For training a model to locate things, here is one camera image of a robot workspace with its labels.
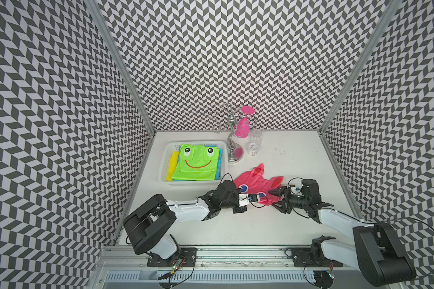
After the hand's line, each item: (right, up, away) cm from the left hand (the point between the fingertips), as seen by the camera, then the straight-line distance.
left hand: (250, 198), depth 82 cm
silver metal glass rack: (-10, +38, +2) cm, 39 cm away
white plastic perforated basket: (-44, +24, +17) cm, 53 cm away
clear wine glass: (+7, +29, +26) cm, 39 cm away
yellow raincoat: (-40, +14, +14) cm, 45 cm away
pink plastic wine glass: (-2, +34, +15) cm, 37 cm away
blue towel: (-15, +9, +8) cm, 20 cm away
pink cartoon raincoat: (+4, +6, +9) cm, 11 cm away
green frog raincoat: (-27, +16, +11) cm, 33 cm away
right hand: (+8, 0, 0) cm, 8 cm away
